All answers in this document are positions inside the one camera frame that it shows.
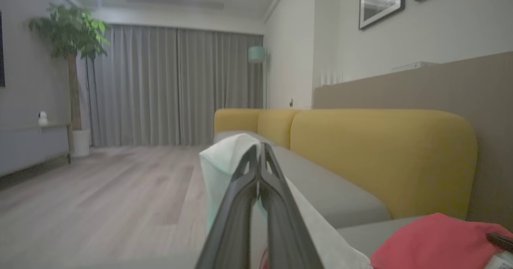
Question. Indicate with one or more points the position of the grey console cabinet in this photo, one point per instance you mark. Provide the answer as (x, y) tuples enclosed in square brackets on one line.
[(28, 148)]

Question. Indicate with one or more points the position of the white plant pot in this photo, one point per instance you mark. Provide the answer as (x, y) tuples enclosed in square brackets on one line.
[(81, 142)]

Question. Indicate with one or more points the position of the small grey sofa seat cushion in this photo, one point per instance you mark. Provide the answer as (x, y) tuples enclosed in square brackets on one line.
[(332, 197)]

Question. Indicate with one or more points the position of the beige upholstered wall panel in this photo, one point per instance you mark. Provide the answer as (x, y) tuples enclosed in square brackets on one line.
[(441, 88)]

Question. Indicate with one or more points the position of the tall green potted tree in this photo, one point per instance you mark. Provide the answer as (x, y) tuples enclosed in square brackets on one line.
[(72, 32)]

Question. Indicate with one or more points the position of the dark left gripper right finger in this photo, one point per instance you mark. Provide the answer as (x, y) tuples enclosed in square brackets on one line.
[(286, 237)]

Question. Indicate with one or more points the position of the large black framed picture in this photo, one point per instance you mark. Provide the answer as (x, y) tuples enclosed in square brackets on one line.
[(380, 0)]

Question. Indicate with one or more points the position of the white router with antennas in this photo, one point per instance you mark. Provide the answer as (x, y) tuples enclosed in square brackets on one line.
[(330, 78)]

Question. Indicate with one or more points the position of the wide yellow sofa backrest cushion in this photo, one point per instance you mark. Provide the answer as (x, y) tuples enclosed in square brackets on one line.
[(380, 160)]

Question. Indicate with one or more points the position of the small white security camera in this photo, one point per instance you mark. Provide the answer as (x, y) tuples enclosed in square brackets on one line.
[(43, 118)]

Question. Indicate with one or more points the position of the floor lamp with teal shade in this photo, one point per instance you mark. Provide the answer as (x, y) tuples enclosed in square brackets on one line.
[(256, 54)]

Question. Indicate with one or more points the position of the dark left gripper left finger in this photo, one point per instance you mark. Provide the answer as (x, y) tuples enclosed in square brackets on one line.
[(234, 229)]

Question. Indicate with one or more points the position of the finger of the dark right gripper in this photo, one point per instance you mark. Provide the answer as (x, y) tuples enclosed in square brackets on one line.
[(503, 241)]

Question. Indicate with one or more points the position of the grey floor-length curtain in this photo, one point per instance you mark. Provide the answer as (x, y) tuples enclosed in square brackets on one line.
[(160, 84)]

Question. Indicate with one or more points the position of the red jersey with white sleeves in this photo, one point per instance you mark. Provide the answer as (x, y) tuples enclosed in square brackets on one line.
[(326, 241)]

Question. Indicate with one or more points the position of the dark wall screen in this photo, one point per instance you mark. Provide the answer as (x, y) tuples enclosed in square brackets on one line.
[(2, 48)]

